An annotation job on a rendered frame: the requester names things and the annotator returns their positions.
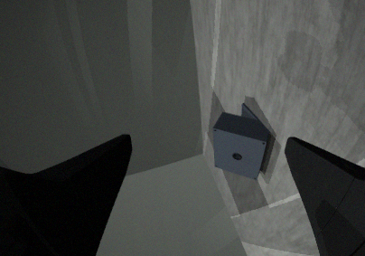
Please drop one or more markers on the dark grey sloped panel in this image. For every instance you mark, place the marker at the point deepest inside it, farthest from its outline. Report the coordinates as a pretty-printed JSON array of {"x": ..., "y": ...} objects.
[{"x": 240, "y": 143}]

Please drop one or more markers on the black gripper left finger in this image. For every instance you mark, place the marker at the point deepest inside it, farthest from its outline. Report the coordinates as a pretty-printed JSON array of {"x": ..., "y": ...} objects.
[{"x": 68, "y": 205}]

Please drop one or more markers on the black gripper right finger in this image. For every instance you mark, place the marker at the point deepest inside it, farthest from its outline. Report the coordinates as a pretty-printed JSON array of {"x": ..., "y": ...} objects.
[{"x": 333, "y": 193}]

